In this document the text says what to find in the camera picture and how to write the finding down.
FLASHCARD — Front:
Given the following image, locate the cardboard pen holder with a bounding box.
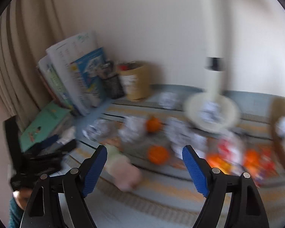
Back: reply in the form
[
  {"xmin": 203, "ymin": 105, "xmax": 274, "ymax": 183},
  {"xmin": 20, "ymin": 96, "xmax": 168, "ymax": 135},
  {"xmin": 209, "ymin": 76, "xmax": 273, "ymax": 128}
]
[{"xmin": 117, "ymin": 61, "xmax": 151, "ymax": 101}]

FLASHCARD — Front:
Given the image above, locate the pink green soft toy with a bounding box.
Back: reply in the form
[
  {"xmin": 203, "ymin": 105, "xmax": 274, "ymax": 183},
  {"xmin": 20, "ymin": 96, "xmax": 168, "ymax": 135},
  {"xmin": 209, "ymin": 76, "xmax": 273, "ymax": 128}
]
[{"xmin": 104, "ymin": 145, "xmax": 143, "ymax": 192}]

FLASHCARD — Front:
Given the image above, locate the blue cover book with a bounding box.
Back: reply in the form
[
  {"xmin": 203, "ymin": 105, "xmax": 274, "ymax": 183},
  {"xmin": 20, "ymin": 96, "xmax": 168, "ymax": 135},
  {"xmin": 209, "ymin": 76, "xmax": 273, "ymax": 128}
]
[{"xmin": 70, "ymin": 47, "xmax": 106, "ymax": 107}]

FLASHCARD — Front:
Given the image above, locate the patterned blue woven mat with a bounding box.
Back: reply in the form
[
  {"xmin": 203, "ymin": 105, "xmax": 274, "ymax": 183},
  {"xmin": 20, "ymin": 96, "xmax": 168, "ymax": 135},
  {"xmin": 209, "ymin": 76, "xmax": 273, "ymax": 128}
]
[{"xmin": 59, "ymin": 84, "xmax": 285, "ymax": 228}]

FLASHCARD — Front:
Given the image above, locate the orange tangerine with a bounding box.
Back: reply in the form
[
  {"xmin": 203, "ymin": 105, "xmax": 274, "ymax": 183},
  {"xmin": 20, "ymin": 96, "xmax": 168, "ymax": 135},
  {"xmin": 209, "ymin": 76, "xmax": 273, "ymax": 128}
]
[
  {"xmin": 146, "ymin": 116, "xmax": 163, "ymax": 133},
  {"xmin": 147, "ymin": 145, "xmax": 170, "ymax": 165}
]

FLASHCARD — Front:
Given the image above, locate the black mesh pen cup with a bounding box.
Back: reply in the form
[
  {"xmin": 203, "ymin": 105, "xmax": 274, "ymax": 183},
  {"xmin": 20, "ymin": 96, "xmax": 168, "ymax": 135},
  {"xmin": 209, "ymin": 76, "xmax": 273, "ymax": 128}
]
[{"xmin": 102, "ymin": 73, "xmax": 125, "ymax": 99}]

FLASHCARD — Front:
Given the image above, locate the crumpled white paper ball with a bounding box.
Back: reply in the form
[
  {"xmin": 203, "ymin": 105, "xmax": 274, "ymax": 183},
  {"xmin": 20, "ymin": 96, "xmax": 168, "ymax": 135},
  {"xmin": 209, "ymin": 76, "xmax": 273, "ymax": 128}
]
[{"xmin": 118, "ymin": 116, "xmax": 147, "ymax": 143}]

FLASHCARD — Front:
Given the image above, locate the white upright workbook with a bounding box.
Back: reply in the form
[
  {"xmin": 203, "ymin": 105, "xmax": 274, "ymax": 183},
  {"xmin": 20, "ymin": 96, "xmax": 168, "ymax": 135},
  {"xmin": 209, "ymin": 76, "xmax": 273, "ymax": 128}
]
[{"xmin": 46, "ymin": 30, "xmax": 97, "ymax": 116}]

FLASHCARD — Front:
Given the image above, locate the red orange snack plush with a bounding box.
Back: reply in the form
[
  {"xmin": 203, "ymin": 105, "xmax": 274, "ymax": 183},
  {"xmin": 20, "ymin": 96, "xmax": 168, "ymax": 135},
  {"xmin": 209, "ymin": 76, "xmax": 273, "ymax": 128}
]
[{"xmin": 243, "ymin": 145, "xmax": 278, "ymax": 187}]

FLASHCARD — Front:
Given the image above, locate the person's left hand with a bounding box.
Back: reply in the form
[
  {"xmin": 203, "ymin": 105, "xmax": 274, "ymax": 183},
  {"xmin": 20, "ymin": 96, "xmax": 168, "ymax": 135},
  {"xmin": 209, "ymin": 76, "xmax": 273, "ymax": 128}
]
[{"xmin": 13, "ymin": 188, "xmax": 33, "ymax": 210}]

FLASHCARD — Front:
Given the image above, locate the woven brown basket bowl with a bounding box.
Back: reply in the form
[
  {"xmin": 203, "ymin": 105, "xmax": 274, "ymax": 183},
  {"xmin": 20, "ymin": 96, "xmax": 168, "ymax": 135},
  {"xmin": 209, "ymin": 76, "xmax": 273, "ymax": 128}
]
[{"xmin": 269, "ymin": 97, "xmax": 285, "ymax": 170}]

